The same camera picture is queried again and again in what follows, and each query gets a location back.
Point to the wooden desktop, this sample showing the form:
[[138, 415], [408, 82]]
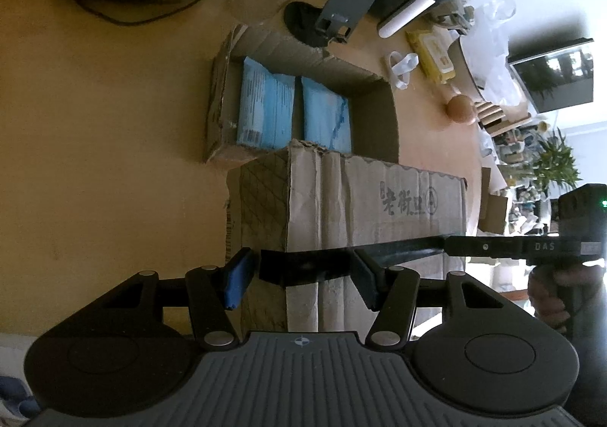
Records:
[[95, 123]]

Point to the yellow wet wipes pack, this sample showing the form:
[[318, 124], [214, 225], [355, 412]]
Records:
[[434, 55]]

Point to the green potted plant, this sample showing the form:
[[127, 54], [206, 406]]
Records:
[[557, 161]]

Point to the blue wipes packet wavy print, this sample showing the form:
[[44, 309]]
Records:
[[327, 116]]

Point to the cardboard box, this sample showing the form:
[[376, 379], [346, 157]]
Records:
[[374, 123]]

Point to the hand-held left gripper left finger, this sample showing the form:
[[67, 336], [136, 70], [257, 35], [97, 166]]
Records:
[[238, 277]]

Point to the person's right hand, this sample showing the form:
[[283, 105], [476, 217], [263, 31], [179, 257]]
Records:
[[545, 299]]

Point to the brown cardboard carton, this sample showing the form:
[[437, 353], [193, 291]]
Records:
[[495, 199]]

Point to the wooden chair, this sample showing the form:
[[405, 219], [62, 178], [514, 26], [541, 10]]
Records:
[[491, 114]]

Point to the black phone stand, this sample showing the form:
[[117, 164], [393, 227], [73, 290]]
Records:
[[348, 0]]

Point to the apple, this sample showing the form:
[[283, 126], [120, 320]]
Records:
[[461, 109]]

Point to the white elastic band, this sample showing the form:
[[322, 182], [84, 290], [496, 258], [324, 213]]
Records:
[[402, 69]]

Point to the blue wipes packet text side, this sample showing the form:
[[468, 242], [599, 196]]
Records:
[[263, 100]]

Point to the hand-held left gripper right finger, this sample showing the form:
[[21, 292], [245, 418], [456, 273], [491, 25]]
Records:
[[366, 279]]

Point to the clear plastic bag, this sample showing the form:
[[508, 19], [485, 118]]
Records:
[[493, 29]]

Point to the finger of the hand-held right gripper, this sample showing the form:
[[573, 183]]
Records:
[[483, 248]]

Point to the black flat screen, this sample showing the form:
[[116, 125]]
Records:
[[552, 74]]

